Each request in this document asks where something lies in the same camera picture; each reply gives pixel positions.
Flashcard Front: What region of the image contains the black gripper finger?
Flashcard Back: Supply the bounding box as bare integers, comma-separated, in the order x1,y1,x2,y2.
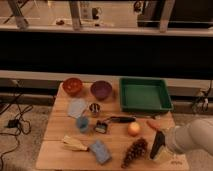
150,131,165,159

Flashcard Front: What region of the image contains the small metal cup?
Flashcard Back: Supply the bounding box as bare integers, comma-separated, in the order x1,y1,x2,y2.
89,103,100,117

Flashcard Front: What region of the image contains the blue paper cup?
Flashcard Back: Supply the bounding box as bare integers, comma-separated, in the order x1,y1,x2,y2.
76,116,89,133

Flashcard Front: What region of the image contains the yellow wedge block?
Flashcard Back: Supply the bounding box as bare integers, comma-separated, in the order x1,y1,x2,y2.
153,146,174,164

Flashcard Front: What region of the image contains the orange carrot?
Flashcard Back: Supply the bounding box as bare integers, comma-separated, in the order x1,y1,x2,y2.
146,120,160,130

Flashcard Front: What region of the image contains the purple grape bunch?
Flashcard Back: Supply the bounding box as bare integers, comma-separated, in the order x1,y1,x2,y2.
121,138,148,168

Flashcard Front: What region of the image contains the peach apple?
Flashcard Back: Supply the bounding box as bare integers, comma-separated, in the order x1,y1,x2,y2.
127,122,140,136

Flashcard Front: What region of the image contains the green plastic tray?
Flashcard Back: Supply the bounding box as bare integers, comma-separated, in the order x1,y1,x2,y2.
119,78,173,113

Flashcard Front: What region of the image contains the blue sponge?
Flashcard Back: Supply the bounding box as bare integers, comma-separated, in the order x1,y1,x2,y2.
89,140,111,165

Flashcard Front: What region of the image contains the purple bowl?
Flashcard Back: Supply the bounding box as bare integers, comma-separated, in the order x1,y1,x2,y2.
90,80,112,100

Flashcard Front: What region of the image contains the red bowl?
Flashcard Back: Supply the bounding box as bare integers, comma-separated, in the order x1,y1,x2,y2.
62,78,83,96

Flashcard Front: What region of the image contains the black power adapter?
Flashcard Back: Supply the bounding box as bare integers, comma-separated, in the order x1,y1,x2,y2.
7,119,19,128

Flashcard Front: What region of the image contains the cable bundle at right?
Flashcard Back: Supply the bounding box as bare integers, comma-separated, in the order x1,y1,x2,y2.
191,79,213,115

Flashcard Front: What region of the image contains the black handled brush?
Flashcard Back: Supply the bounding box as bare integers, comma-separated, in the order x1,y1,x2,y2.
94,116,136,134

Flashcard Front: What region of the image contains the black floor cable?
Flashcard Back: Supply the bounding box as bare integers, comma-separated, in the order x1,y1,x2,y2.
0,79,34,171

